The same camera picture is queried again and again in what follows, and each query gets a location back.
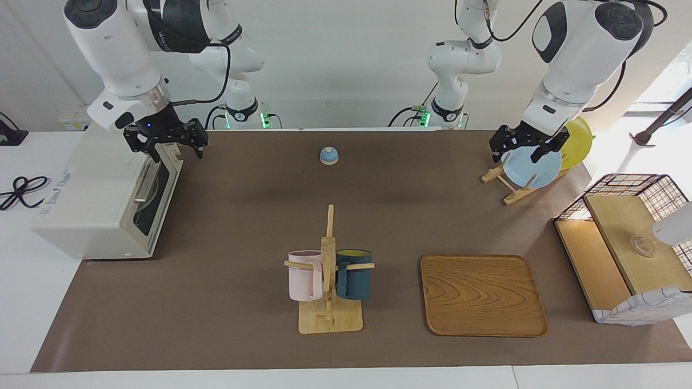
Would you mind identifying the coiled black cable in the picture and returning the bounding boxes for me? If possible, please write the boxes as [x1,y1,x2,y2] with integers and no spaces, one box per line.
[0,176,50,211]

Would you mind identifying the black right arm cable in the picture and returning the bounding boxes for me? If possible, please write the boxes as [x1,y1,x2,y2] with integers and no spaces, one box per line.
[170,41,233,106]

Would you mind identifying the yellow plate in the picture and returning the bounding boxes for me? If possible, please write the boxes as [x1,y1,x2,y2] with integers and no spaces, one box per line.
[557,116,594,171]

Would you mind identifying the white checkered cloth liner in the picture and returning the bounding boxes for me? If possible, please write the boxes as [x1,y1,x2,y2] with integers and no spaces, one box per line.
[592,285,692,326]

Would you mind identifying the black wire basket wooden shelves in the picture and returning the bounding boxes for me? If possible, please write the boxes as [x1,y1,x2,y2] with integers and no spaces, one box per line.
[554,173,692,326]

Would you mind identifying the wooden serving tray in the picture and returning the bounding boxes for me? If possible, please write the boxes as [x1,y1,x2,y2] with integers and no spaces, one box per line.
[420,254,549,338]

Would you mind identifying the white power box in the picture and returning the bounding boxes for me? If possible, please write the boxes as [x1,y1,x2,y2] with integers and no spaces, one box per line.
[57,105,95,132]

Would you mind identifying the small clear glass dish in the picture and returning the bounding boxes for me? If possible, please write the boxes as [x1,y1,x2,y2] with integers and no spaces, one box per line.
[630,236,656,257]

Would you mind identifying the brown table mat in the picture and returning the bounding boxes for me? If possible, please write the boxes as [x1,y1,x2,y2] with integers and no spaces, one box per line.
[30,129,692,373]

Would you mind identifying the light blue plate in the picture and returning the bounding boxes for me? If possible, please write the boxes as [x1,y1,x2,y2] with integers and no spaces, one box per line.
[503,145,563,190]

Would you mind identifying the wooden dish rack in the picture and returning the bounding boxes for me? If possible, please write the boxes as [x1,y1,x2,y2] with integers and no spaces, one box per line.
[481,154,568,206]

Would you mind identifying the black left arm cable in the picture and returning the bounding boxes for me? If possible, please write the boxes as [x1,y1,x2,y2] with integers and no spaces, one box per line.
[454,0,668,113]

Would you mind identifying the white toaster oven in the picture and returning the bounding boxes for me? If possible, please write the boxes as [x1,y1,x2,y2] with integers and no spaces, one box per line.
[30,122,184,260]

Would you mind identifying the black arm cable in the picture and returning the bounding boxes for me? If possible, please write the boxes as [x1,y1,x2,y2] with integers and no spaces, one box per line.
[454,0,668,113]
[170,41,233,106]

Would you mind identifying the black tripod stand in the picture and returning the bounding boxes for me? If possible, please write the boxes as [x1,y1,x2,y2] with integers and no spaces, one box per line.
[630,86,692,146]

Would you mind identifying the black clamp mount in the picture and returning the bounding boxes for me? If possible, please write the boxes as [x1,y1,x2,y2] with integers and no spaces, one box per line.
[0,111,29,146]

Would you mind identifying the wooden mug tree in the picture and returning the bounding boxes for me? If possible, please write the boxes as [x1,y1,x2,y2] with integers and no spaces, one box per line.
[284,204,375,334]

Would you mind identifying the dark teal mug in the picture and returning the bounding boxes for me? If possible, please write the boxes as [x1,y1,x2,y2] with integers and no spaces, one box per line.
[335,249,373,301]

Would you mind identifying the blurred white cylinder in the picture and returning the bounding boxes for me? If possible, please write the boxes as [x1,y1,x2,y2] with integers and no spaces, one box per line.
[651,203,692,246]

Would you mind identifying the pink mug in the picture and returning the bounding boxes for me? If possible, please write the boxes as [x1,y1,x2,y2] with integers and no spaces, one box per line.
[288,250,324,302]

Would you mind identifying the black base cable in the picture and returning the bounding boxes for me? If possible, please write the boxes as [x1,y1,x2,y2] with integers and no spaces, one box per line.
[204,104,228,130]
[388,81,440,128]

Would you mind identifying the glass oven door with handle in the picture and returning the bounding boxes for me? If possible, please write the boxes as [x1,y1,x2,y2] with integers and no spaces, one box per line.
[122,145,184,258]

